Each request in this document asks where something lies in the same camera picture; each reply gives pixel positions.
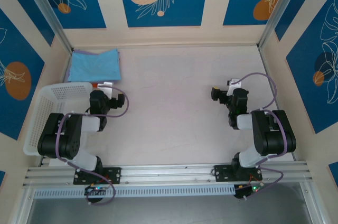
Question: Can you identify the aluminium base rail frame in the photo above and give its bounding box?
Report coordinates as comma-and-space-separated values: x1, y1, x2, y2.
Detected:
22, 162, 314, 188

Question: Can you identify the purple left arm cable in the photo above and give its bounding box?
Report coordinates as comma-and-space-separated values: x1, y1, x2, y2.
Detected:
56, 86, 130, 206

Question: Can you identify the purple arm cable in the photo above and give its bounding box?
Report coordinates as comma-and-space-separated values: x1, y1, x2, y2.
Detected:
56, 86, 130, 206
236, 72, 289, 202

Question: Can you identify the small green-lit circuit board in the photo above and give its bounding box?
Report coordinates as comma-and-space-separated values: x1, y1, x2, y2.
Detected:
234, 183, 265, 200
84, 184, 109, 197

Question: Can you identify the grey slotted cable duct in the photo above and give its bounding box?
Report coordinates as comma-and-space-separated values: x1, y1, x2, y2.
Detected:
33, 183, 236, 198

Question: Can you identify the white perforated plastic basket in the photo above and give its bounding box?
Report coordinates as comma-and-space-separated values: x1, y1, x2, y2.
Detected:
23, 81, 93, 157

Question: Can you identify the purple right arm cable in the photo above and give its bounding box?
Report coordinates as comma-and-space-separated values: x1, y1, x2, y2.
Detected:
236, 72, 289, 202

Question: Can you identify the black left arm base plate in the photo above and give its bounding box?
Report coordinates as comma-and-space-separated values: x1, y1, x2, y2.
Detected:
73, 166, 122, 185

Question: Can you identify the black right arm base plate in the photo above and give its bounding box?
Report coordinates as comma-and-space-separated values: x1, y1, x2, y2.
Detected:
214, 164, 264, 182

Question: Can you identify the light blue printed t-shirt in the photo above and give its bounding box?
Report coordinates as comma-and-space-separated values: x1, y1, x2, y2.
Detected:
68, 49, 122, 82

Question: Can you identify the aluminium frame post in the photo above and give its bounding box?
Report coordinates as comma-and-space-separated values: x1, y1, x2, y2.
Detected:
20, 0, 73, 53
258, 0, 303, 50

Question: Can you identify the folded purple t-shirt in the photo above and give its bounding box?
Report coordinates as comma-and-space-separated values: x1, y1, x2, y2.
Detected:
71, 49, 119, 56

